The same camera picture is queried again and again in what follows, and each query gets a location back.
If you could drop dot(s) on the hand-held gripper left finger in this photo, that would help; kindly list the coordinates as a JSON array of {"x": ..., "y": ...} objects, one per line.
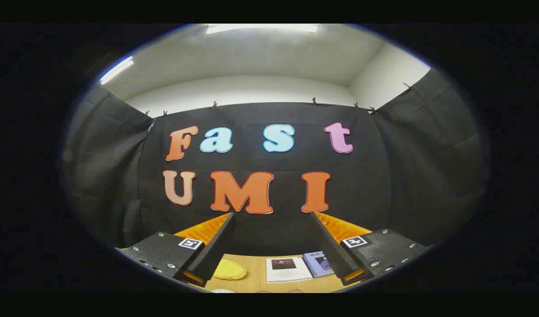
[{"x": 214, "y": 252}]

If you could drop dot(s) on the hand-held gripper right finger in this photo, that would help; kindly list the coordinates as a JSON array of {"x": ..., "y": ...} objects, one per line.
[{"x": 333, "y": 252}]

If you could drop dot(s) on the blue cover book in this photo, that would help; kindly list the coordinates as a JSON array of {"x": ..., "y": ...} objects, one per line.
[{"x": 318, "y": 263}]

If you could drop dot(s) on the yellow knitted plush toy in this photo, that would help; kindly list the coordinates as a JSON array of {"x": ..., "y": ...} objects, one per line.
[{"x": 229, "y": 269}]

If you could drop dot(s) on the white portrait cover book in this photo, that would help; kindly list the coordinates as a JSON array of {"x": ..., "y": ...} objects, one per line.
[{"x": 288, "y": 269}]

